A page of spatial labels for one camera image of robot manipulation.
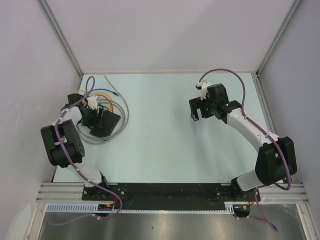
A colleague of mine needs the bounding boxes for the right aluminium corner post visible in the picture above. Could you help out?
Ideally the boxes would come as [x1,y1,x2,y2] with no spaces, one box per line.
[255,0,304,78]

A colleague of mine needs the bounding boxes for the left aluminium corner post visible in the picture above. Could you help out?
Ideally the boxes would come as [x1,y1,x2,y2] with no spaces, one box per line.
[37,0,84,78]

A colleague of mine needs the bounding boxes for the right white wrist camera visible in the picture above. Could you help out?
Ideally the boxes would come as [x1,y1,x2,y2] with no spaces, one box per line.
[195,81,212,101]

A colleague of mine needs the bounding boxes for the aluminium front rail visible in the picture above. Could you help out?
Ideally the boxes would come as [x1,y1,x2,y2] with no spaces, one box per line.
[36,182,309,204]

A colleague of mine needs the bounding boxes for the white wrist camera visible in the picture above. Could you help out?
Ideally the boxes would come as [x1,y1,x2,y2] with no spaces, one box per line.
[86,95,99,110]
[195,81,212,101]

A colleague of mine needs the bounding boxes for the grey slotted cable duct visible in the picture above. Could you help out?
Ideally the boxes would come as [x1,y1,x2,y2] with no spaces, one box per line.
[46,202,234,215]

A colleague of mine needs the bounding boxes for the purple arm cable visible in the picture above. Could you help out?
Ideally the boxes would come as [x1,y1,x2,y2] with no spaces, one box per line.
[197,68,292,232]
[46,76,123,226]

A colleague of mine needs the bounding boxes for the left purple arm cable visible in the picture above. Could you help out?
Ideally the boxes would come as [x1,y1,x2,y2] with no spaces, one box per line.
[46,76,123,226]

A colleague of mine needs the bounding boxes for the blue ethernet cable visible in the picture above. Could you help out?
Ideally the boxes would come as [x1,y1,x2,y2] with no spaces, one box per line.
[92,87,120,97]

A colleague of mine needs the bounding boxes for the aluminium corner post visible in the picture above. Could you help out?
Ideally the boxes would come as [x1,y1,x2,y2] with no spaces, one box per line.
[255,0,304,78]
[37,0,84,78]

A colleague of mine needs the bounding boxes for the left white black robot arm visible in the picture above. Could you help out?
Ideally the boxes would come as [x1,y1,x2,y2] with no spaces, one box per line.
[40,93,111,200]

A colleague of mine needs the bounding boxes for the right aluminium side rail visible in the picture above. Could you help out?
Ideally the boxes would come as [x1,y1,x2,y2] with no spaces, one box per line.
[251,72,280,135]

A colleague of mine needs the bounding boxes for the black network switch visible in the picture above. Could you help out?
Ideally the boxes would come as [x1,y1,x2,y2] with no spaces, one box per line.
[89,110,121,138]

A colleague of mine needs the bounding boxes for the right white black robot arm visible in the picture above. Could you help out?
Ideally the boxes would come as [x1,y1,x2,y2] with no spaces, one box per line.
[189,81,297,201]

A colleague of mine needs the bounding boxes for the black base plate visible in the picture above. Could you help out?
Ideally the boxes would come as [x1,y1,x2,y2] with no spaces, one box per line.
[81,182,261,211]

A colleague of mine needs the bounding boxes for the grey coiled ethernet cable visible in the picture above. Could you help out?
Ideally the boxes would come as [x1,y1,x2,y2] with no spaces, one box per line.
[76,74,130,145]

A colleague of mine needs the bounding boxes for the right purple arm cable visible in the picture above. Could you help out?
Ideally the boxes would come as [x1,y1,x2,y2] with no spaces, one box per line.
[197,68,292,232]

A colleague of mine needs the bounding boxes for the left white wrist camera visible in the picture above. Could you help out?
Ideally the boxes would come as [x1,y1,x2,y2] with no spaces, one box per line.
[86,95,99,110]

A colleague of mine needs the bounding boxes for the orange ethernet cable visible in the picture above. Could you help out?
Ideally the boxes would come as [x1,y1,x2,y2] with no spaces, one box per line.
[76,89,115,112]

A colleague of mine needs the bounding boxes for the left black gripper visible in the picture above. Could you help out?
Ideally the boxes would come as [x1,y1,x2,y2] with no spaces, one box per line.
[80,106,106,128]

